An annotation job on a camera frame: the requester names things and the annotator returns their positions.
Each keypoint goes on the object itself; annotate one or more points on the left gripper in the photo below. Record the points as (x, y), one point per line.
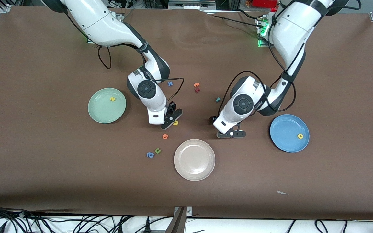
(211, 120)

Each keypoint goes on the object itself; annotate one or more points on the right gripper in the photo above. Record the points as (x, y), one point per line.
(172, 105)

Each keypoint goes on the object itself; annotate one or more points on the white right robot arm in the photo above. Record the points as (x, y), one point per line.
(102, 26)

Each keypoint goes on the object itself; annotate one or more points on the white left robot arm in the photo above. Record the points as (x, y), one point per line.
(290, 32)

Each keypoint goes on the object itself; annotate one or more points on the blue foam letter A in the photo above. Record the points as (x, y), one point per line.
(148, 155)

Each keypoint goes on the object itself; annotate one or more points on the beige plate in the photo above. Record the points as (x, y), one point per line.
(194, 160)

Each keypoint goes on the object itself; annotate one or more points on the blue plate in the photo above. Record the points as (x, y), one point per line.
(285, 132)

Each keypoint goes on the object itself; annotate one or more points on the green plate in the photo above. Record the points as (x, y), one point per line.
(102, 110)

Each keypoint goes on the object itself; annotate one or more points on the white tape scrap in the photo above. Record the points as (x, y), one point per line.
(281, 193)

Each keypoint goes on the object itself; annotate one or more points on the red box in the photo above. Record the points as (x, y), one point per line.
(264, 3)

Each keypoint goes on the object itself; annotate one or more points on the brown table cover mat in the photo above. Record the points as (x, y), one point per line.
(44, 161)

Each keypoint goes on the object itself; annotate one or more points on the aluminium profile post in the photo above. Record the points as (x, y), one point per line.
(180, 221)

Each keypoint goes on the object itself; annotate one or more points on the grey metal equipment frame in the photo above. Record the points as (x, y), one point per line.
(191, 4)

